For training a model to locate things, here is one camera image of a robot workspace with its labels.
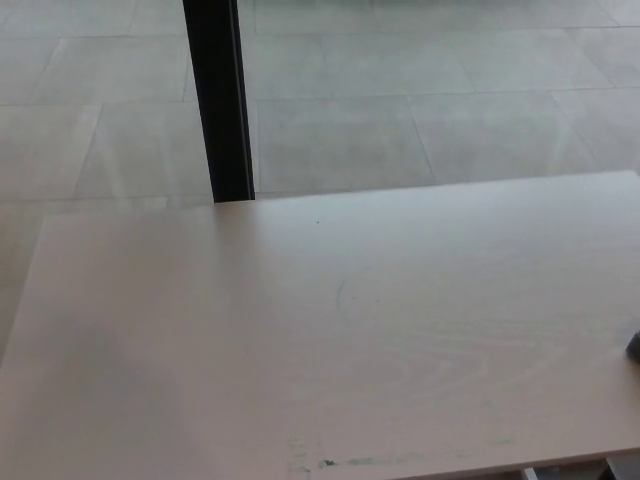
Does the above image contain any black vertical window frame post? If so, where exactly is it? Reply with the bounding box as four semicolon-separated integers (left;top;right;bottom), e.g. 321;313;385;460
181;0;257;204

